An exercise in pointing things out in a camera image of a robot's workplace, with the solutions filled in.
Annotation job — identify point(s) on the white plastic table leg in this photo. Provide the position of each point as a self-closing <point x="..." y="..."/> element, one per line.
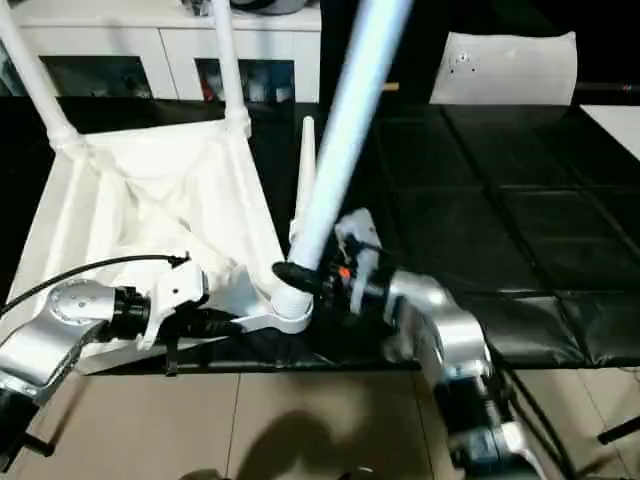
<point x="35" y="75"/>
<point x="350" y="125"/>
<point x="306" y="175"/>
<point x="227" y="60"/>

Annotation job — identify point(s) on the white plastic table top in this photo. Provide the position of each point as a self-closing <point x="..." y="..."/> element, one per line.
<point x="125" y="165"/>

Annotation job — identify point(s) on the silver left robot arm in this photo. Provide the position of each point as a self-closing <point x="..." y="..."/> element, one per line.
<point x="50" y="320"/>

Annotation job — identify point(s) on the black quilted mat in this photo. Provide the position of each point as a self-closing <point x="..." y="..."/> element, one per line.
<point x="500" y="225"/>

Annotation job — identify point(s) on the black metal stand leg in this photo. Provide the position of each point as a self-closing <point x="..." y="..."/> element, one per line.
<point x="620" y="430"/>
<point x="42" y="447"/>

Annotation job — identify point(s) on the small gold label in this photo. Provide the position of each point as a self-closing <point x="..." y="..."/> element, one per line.
<point x="392" y="86"/>

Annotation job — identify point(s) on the pale panel with holes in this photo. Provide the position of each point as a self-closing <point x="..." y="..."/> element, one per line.
<point x="510" y="70"/>

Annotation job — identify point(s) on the black cabinet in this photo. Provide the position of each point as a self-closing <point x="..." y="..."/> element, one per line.
<point x="450" y="30"/>

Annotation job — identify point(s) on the round grey dish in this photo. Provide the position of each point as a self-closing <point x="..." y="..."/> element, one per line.
<point x="270" y="4"/>

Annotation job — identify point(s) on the white sideboard with glass doors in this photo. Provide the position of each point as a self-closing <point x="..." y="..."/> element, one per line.
<point x="125" y="35"/>

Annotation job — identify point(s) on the white flat board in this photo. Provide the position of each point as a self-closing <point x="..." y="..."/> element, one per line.
<point x="615" y="130"/>

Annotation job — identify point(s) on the black metal bar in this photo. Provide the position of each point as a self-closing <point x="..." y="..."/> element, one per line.
<point x="605" y="87"/>

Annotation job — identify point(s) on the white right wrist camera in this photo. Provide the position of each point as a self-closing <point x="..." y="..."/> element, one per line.
<point x="357" y="225"/>

